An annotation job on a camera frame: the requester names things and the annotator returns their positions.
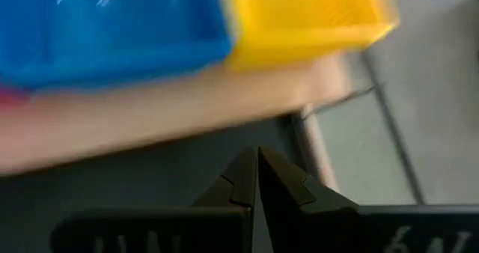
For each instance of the yellow plastic basket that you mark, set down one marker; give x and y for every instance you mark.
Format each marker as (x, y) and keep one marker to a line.
(299, 17)

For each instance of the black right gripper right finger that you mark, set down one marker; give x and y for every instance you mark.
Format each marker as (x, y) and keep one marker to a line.
(288, 193)

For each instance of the blue plastic basket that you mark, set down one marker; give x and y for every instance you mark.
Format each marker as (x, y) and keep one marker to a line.
(112, 32)

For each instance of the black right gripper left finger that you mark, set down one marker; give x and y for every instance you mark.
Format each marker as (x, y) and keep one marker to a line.
(235, 193)

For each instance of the red plastic basket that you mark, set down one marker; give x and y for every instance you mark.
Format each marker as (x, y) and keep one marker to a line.
(9, 97)

